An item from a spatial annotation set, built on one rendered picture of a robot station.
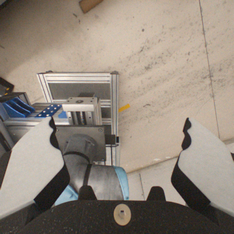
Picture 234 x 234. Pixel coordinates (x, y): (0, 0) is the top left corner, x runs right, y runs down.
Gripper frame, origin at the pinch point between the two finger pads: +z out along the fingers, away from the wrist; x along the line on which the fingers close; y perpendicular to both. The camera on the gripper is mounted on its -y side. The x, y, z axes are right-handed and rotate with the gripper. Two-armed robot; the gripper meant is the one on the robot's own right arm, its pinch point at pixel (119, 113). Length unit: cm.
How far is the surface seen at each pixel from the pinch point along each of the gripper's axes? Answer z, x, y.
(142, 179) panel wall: 111, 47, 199
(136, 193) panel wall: 90, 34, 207
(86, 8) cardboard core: 125, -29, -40
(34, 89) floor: 132, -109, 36
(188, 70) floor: 132, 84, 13
